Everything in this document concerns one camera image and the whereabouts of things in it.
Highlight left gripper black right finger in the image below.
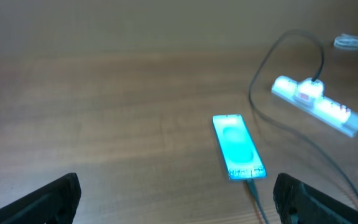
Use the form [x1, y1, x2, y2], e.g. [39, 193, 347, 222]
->
[273, 173, 358, 224]

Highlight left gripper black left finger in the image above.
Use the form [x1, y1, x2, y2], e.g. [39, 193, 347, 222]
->
[0, 172, 81, 224]

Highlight black USB charging cable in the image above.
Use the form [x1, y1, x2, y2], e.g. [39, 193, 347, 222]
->
[246, 29, 358, 224]

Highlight blue Galaxy smartphone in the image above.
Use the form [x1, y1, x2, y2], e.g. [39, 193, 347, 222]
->
[212, 114, 267, 180]

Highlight white charger plug adapter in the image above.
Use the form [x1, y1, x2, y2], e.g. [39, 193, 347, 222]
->
[293, 78, 324, 107]

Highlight white power strip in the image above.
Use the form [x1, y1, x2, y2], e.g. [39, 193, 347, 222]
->
[272, 76, 358, 137]

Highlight white cables at corner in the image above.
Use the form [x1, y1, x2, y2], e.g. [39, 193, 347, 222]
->
[333, 32, 358, 58]

